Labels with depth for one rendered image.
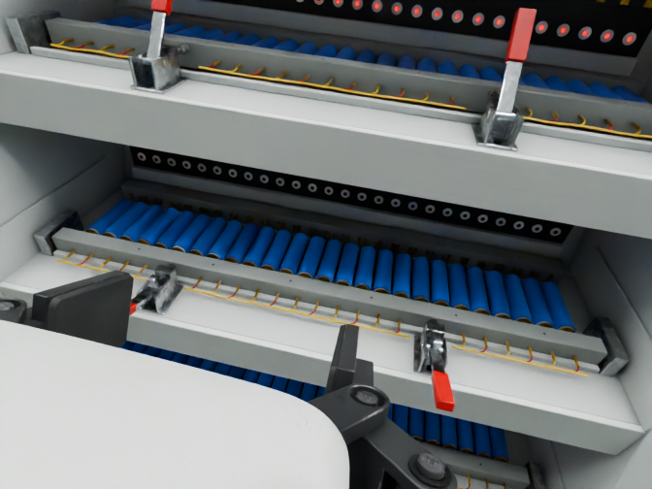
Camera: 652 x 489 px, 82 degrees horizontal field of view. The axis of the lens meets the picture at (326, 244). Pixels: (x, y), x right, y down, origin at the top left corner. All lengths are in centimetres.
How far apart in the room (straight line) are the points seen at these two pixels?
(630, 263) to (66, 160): 61
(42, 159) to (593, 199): 51
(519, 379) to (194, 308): 31
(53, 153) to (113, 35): 15
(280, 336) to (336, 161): 17
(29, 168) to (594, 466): 63
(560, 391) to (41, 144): 56
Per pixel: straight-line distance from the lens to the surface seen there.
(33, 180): 50
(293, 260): 41
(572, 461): 53
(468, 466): 53
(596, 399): 43
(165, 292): 39
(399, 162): 29
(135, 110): 35
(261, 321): 38
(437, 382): 31
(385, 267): 42
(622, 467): 46
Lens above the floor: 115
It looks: 20 degrees down
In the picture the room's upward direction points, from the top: 9 degrees clockwise
